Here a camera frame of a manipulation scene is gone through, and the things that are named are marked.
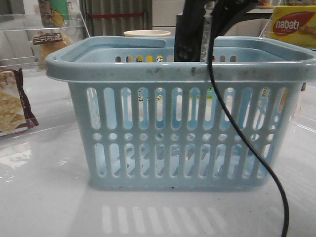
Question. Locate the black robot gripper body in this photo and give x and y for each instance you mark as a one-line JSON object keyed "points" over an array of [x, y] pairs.
{"points": [[189, 27]]}

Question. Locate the packaged bread with brown label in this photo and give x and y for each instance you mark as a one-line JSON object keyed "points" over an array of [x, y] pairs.
{"points": [[49, 43]]}

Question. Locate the light blue plastic basket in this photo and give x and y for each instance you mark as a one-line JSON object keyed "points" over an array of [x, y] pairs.
{"points": [[146, 121]]}

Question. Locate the white cabinet in background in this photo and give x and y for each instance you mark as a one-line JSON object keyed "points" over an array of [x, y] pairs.
{"points": [[164, 14]]}

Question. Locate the beige chair in background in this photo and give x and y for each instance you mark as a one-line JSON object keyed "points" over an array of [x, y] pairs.
{"points": [[252, 28]]}

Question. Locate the yellow nabati wafer box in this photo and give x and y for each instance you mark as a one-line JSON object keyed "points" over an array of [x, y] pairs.
{"points": [[295, 25]]}

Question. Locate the green cartoon snack package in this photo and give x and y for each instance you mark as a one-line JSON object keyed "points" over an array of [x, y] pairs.
{"points": [[54, 13]]}

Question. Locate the clear acrylic shelf left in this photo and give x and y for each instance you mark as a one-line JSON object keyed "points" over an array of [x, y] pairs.
{"points": [[16, 35]]}

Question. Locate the maroon cracker snack bag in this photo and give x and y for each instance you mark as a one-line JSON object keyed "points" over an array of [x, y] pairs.
{"points": [[16, 115]]}

